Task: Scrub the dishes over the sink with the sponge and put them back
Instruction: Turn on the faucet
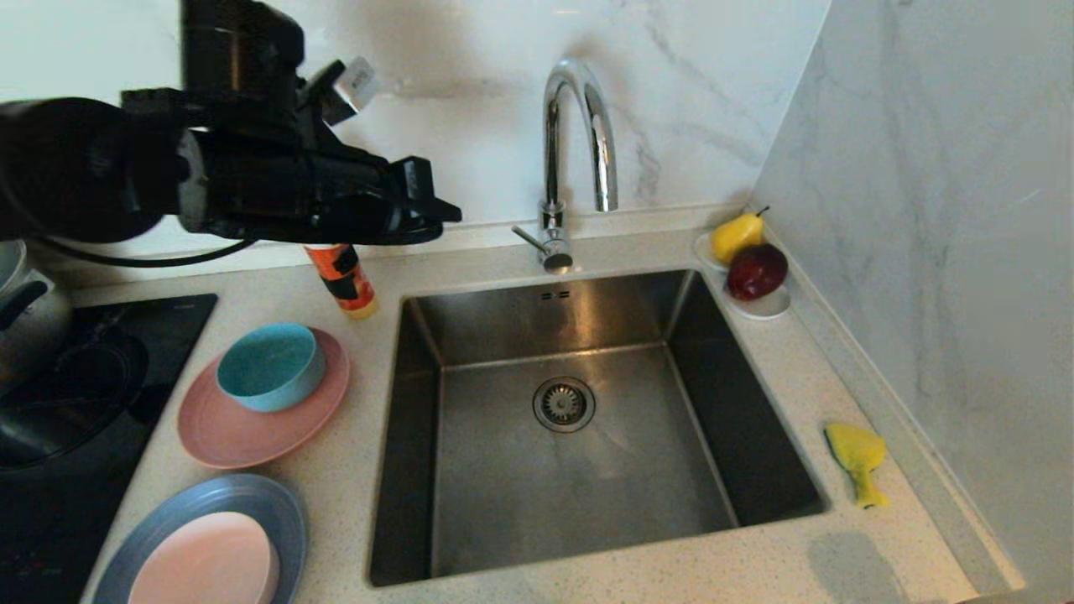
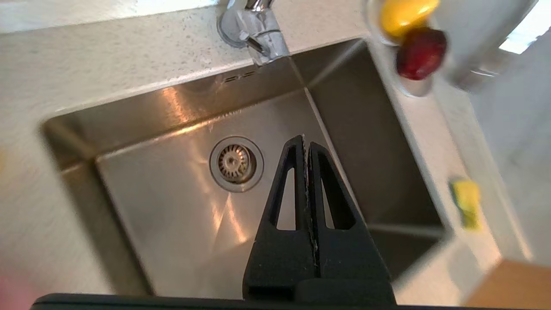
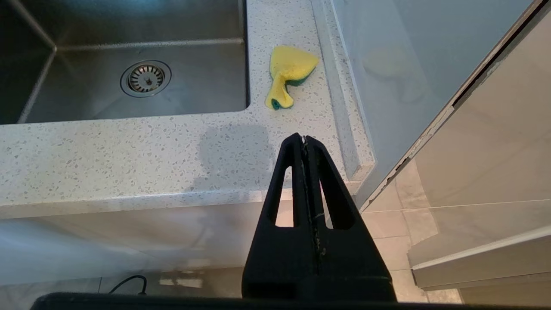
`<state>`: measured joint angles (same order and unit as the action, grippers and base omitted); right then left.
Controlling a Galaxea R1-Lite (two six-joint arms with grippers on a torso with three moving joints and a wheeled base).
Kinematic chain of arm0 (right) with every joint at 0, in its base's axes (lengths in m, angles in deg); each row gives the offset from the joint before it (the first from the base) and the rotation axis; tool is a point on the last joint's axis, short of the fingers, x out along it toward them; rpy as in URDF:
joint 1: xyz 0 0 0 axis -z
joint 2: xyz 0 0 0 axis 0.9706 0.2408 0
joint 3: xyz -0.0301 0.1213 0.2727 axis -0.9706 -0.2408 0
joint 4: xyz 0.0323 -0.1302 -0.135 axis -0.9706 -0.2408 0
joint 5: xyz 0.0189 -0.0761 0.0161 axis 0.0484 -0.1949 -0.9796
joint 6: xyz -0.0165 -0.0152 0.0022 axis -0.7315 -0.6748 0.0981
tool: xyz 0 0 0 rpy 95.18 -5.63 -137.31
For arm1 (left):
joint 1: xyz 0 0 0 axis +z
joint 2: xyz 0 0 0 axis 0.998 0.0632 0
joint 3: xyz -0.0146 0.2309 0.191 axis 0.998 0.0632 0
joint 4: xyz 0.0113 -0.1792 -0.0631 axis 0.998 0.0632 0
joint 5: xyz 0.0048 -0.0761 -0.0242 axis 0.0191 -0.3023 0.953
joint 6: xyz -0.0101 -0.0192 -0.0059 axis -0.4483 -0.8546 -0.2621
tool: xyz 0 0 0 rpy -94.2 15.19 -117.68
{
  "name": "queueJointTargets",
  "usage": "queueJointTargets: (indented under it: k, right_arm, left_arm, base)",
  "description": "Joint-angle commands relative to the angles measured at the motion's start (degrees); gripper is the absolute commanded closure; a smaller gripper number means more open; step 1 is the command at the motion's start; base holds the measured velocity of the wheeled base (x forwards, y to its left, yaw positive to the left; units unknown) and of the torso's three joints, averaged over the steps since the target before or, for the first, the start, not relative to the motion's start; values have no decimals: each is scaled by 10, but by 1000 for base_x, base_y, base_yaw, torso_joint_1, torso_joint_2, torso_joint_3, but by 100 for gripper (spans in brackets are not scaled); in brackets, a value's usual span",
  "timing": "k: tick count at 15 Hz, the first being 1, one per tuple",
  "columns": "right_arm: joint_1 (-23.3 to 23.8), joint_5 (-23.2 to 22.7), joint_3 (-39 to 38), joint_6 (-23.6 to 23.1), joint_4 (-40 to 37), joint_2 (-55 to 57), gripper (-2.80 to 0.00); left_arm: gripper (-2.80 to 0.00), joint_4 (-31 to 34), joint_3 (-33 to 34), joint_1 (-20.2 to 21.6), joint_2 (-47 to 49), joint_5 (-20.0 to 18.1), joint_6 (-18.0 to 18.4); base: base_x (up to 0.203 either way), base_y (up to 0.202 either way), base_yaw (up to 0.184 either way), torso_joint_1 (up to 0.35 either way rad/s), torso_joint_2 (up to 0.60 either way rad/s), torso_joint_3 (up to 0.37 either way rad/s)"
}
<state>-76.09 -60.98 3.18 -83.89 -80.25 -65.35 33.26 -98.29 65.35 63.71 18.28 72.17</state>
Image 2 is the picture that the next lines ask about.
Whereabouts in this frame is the stainless steel sink basin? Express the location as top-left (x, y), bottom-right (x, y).
top-left (41, 38), bottom-right (453, 302)

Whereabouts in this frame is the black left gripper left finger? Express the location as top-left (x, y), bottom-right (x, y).
top-left (243, 135), bottom-right (317, 301)

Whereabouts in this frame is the yellow pear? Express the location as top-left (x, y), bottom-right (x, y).
top-left (381, 0), bottom-right (440, 38)

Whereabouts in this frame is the dark red apple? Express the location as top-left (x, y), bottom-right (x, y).
top-left (396, 28), bottom-right (448, 81)

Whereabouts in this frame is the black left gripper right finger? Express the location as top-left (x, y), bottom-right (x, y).
top-left (297, 142), bottom-right (396, 302)

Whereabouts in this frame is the round metal drain strainer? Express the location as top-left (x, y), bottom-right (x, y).
top-left (210, 136), bottom-right (264, 192)

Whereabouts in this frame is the small white fruit dish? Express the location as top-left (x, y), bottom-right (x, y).
top-left (364, 0), bottom-right (436, 98)

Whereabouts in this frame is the yellow sponge brush with handle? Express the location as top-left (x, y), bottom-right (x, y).
top-left (449, 177), bottom-right (481, 231)

